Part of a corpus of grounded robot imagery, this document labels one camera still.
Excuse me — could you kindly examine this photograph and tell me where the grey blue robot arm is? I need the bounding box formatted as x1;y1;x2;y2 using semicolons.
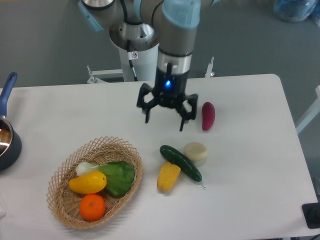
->
78;0;213;123

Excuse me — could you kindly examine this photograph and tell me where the black device at edge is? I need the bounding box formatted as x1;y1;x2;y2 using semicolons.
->
302;202;320;229

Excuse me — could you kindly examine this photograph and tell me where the dark blue saucepan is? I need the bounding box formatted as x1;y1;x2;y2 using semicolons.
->
0;72;22;171

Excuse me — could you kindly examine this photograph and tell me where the blue plastic bag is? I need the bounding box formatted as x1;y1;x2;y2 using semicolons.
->
273;0;320;23

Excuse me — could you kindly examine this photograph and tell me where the beige round toy cake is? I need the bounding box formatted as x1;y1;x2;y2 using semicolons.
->
183;142;208;162

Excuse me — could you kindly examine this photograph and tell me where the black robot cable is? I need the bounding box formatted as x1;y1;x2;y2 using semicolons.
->
126;39;139;82

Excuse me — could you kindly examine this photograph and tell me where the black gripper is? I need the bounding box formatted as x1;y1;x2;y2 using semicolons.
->
136;69;198;132

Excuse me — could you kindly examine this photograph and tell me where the dark green toy cucumber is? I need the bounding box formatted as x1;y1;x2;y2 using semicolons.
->
159;145;204;187

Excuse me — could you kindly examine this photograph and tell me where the white frame bar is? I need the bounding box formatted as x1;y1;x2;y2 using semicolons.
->
295;85;320;135

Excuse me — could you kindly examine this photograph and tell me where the orange toy fruit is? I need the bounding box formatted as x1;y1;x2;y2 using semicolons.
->
79;194;106;222

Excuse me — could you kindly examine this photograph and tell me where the green toy bok choy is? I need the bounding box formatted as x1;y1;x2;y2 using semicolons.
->
75;161;135;197

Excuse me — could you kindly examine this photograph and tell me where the woven wicker basket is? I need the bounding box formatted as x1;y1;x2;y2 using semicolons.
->
46;136;143;230

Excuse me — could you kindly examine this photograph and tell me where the yellow toy mango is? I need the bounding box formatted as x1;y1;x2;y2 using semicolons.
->
68;170;107;195

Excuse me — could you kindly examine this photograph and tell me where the yellow toy bell pepper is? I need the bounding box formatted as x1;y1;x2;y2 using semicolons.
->
157;162;181;192

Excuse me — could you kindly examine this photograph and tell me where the purple toy sweet potato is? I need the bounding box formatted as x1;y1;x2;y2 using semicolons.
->
201;102;216;131

